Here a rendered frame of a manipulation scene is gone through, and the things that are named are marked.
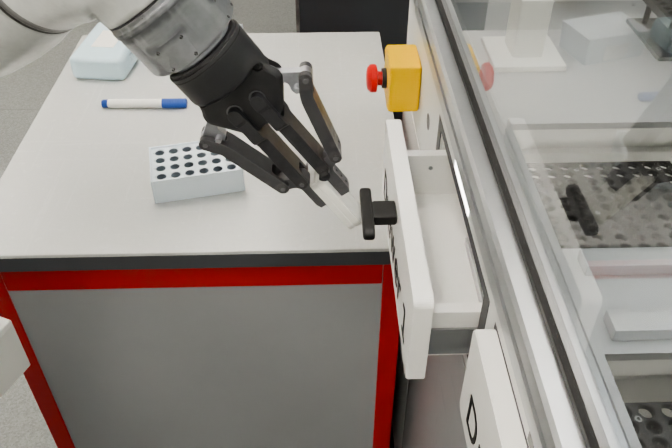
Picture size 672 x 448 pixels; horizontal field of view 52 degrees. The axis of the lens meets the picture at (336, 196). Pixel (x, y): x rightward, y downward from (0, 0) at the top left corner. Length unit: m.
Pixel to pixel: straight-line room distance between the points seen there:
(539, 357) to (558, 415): 0.04
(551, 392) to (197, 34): 0.36
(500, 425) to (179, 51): 0.37
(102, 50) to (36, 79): 1.73
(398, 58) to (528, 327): 0.55
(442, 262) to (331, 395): 0.44
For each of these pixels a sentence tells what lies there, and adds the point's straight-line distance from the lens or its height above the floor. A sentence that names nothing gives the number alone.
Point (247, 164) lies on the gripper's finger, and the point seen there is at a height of 0.98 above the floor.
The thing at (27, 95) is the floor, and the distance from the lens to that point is 2.92.
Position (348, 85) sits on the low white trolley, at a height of 0.76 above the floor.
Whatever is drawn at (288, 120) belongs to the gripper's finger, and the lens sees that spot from 0.63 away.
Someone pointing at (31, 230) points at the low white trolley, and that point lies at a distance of 0.99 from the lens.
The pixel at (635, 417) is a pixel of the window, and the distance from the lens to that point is 0.40.
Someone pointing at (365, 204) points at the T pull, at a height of 0.91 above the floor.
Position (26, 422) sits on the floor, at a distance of 1.77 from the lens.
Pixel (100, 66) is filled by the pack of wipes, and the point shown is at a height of 0.79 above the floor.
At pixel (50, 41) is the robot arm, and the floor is 1.10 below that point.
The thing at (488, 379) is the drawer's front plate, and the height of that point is 0.93.
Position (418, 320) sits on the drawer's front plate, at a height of 0.91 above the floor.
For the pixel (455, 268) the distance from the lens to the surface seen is 0.76.
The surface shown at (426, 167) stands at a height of 0.88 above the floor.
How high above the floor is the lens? 1.36
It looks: 39 degrees down
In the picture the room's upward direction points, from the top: straight up
